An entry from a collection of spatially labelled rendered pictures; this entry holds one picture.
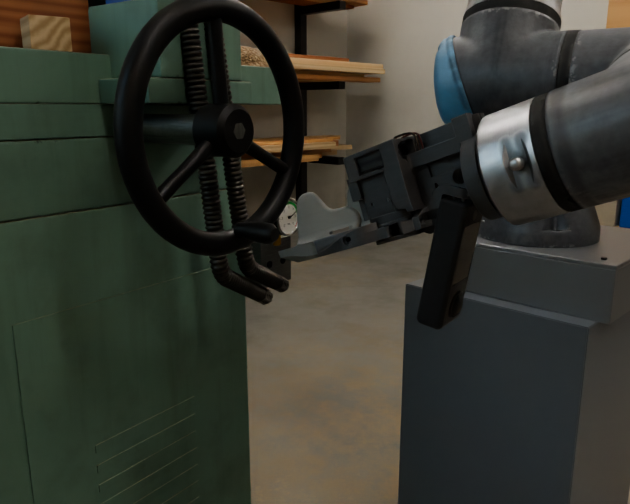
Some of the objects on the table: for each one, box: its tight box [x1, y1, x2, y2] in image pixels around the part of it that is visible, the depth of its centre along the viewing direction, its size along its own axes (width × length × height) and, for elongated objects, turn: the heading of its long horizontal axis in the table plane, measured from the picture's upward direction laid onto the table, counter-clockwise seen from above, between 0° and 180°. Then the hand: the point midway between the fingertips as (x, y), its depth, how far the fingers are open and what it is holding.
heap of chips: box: [241, 46, 269, 67], centre depth 105 cm, size 9×14×4 cm, turn 54°
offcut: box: [20, 14, 72, 52], centre depth 73 cm, size 4×5×4 cm
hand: (315, 251), depth 61 cm, fingers open, 7 cm apart
